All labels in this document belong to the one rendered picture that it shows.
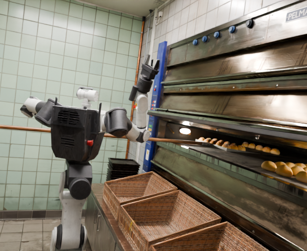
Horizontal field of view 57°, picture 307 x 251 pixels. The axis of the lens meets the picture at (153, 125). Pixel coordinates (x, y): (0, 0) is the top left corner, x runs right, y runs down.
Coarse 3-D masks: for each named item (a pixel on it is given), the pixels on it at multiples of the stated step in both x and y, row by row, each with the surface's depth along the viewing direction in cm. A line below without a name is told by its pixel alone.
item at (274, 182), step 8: (168, 144) 254; (176, 144) 240; (192, 152) 214; (200, 152) 207; (208, 160) 193; (216, 160) 185; (224, 160) 182; (232, 168) 169; (240, 168) 163; (248, 168) 163; (248, 176) 156; (256, 176) 150; (264, 176) 145; (272, 176) 147; (272, 184) 140; (280, 184) 135; (288, 184) 132; (288, 192) 131; (296, 192) 127; (304, 192) 123
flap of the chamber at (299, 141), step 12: (168, 120) 252; (180, 120) 207; (192, 120) 190; (228, 132) 178; (240, 132) 154; (252, 132) 136; (264, 132) 129; (276, 132) 122; (288, 144) 136; (300, 144) 122
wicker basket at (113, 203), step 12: (120, 180) 263; (144, 180) 272; (156, 180) 261; (108, 192) 241; (120, 192) 264; (132, 192) 269; (144, 192) 273; (156, 192) 251; (168, 192) 222; (108, 204) 237; (120, 204) 208; (132, 216) 213
